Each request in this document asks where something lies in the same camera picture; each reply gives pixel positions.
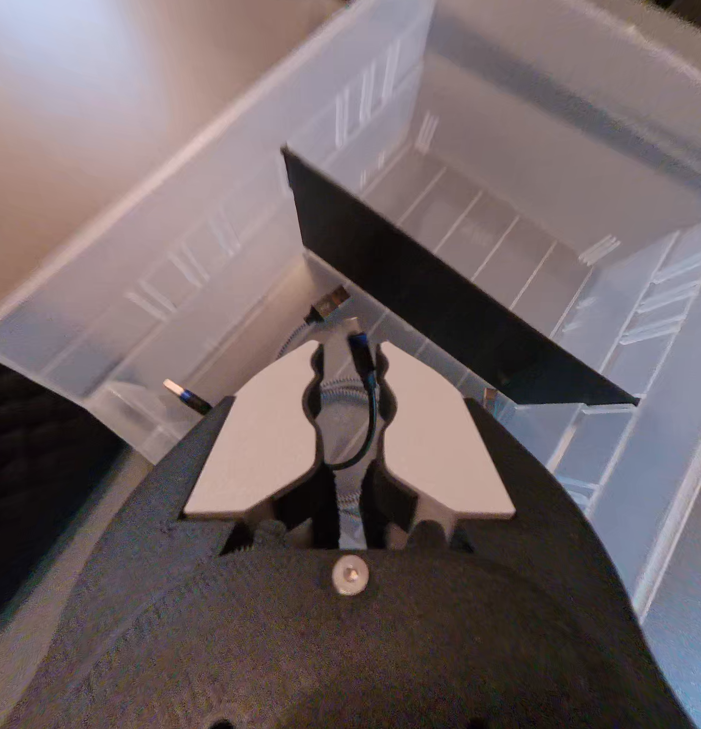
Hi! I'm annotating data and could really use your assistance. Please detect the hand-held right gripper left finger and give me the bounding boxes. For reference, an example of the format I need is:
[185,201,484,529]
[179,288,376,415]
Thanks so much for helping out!
[181,341,325,523]

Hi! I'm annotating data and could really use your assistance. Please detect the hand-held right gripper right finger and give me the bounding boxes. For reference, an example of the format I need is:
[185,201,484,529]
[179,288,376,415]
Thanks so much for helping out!
[378,341,517,524]

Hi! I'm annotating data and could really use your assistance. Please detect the black usb cable blue plugs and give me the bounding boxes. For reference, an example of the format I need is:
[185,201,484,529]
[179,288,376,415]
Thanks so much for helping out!
[161,377,213,417]
[328,315,382,472]

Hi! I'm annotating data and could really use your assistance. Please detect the clear plastic bin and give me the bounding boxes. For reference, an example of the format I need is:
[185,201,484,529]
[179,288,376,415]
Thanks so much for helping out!
[0,0,701,627]

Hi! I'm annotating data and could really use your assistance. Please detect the black bin divider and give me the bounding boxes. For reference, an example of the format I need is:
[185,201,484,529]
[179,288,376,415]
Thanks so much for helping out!
[280,146,641,407]

